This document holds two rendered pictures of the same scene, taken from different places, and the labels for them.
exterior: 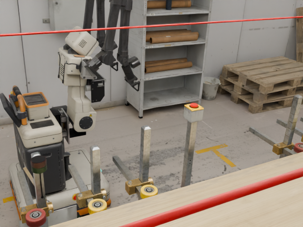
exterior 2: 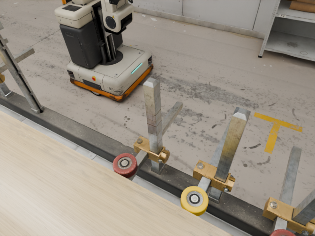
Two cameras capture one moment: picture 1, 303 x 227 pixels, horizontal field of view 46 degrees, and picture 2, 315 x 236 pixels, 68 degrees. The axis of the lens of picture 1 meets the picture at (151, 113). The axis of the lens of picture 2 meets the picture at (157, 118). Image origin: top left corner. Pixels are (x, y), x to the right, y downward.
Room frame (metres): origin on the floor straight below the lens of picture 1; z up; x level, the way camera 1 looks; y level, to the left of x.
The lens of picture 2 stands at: (1.71, -1.31, 1.57)
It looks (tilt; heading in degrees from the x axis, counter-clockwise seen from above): 47 degrees down; 61
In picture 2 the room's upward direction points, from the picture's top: 3 degrees counter-clockwise
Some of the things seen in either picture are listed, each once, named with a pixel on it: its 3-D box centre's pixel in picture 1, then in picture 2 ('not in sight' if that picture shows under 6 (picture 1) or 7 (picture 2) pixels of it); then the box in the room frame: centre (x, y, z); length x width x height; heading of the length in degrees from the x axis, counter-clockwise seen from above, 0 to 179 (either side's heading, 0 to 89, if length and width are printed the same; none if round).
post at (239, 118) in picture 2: not in sight; (224, 165); (2.07, -1.07, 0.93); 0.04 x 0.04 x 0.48; 29
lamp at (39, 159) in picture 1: (40, 181); not in sight; (1.19, 0.44, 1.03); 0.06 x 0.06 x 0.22; 29
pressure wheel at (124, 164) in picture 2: (300, 153); (126, 171); (1.81, -0.88, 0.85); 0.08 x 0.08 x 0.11
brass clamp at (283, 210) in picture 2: not in sight; (288, 216); (2.18, -1.27, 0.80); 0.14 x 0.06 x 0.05; 119
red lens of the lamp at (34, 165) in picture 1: (38, 161); not in sight; (1.18, 0.44, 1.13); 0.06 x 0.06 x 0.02
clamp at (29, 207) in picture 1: (36, 211); not in sight; (1.21, 0.48, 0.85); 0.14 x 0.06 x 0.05; 119
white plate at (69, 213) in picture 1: (49, 220); not in sight; (1.26, 0.45, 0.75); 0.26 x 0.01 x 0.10; 119
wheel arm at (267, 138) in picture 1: (273, 143); (155, 137); (1.98, -0.79, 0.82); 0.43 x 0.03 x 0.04; 29
